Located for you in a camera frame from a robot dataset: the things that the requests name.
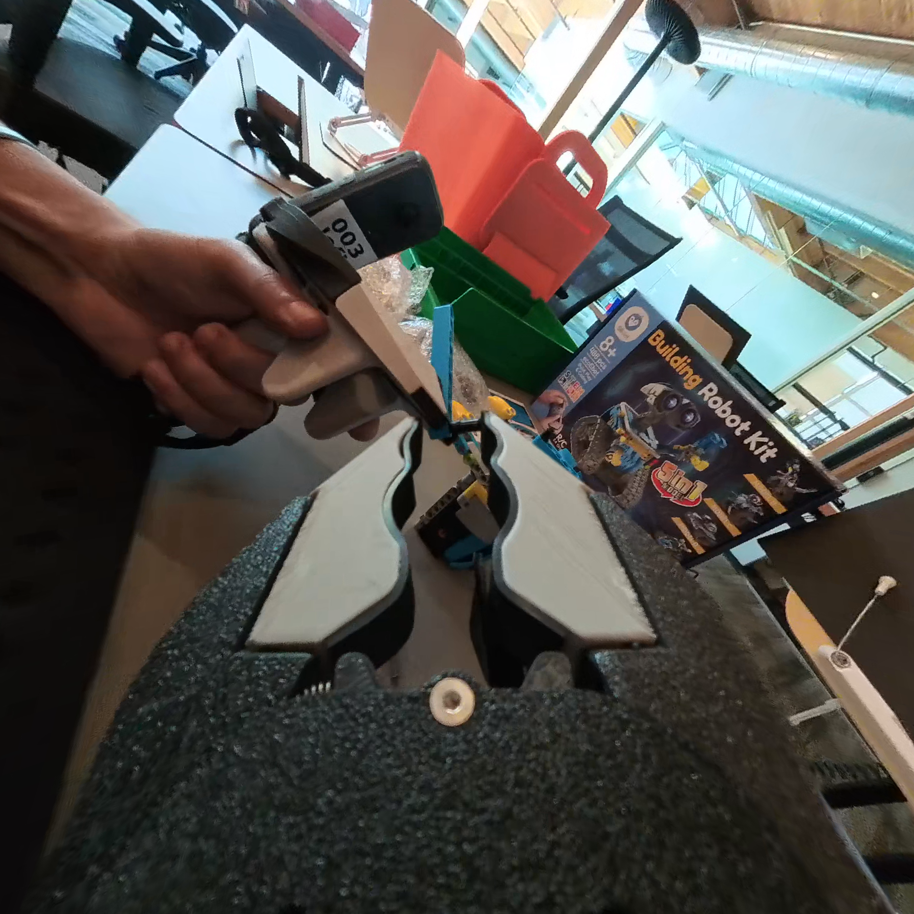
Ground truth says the green storage bin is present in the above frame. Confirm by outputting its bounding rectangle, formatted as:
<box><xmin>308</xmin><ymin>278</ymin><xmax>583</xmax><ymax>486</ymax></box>
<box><xmin>398</xmin><ymin>228</ymin><xmax>579</xmax><ymax>396</ymax></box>

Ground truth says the person's left hand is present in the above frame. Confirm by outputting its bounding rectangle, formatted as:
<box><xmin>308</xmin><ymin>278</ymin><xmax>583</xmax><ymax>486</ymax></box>
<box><xmin>71</xmin><ymin>228</ymin><xmax>383</xmax><ymax>444</ymax></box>

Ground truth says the orange bin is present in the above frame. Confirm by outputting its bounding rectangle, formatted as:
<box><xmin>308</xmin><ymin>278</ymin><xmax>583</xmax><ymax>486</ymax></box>
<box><xmin>397</xmin><ymin>51</ymin><xmax>611</xmax><ymax>302</ymax></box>

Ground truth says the black floor lamp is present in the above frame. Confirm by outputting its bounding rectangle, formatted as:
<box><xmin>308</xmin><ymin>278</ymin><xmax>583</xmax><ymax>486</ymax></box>
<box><xmin>564</xmin><ymin>0</ymin><xmax>705</xmax><ymax>177</ymax></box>

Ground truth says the black perforated panel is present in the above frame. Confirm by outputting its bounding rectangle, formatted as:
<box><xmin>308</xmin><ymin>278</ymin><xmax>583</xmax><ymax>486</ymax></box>
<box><xmin>0</xmin><ymin>278</ymin><xmax>159</xmax><ymax>914</ymax></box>

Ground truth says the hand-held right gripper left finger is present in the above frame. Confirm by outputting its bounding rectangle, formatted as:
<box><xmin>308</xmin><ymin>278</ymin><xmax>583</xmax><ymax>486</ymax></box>
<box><xmin>245</xmin><ymin>416</ymin><xmax>424</xmax><ymax>652</ymax></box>

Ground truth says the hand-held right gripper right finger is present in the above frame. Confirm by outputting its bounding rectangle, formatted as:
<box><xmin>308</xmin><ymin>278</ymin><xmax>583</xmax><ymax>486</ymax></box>
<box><xmin>480</xmin><ymin>413</ymin><xmax>658</xmax><ymax>649</ymax></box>

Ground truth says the dark blue toy kit box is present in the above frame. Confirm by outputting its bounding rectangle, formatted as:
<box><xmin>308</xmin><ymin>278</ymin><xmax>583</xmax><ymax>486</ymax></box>
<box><xmin>532</xmin><ymin>289</ymin><xmax>848</xmax><ymax>570</ymax></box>

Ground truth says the teal long holed beam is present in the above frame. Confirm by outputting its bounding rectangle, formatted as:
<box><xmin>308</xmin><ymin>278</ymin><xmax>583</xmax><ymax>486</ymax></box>
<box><xmin>428</xmin><ymin>305</ymin><xmax>459</xmax><ymax>445</ymax></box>

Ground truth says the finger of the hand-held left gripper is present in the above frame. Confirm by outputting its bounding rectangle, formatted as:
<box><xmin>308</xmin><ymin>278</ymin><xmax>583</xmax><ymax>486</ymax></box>
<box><xmin>334</xmin><ymin>280</ymin><xmax>452</xmax><ymax>441</ymax></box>

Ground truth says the wooden stand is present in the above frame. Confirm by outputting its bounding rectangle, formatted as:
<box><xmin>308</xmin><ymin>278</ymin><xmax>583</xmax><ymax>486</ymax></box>
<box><xmin>325</xmin><ymin>107</ymin><xmax>401</xmax><ymax>170</ymax></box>

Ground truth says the black phone stand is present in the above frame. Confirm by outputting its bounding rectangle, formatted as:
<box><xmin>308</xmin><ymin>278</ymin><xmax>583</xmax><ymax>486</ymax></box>
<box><xmin>234</xmin><ymin>36</ymin><xmax>334</xmax><ymax>189</ymax></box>

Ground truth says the dark panel board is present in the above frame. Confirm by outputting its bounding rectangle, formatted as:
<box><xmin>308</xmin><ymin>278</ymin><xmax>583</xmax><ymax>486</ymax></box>
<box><xmin>757</xmin><ymin>493</ymin><xmax>914</xmax><ymax>704</ymax></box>

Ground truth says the black mesh office chair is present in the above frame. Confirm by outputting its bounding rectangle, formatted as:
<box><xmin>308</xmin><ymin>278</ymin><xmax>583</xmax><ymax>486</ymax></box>
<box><xmin>550</xmin><ymin>196</ymin><xmax>684</xmax><ymax>324</ymax></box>

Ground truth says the white table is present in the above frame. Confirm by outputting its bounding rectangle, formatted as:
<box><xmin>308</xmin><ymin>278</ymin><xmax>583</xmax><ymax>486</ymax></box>
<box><xmin>173</xmin><ymin>25</ymin><xmax>401</xmax><ymax>195</ymax></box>

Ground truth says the blue grey toy robot model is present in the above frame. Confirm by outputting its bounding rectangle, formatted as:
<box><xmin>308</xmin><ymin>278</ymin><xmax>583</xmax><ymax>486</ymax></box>
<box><xmin>414</xmin><ymin>400</ymin><xmax>581</xmax><ymax>570</ymax></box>

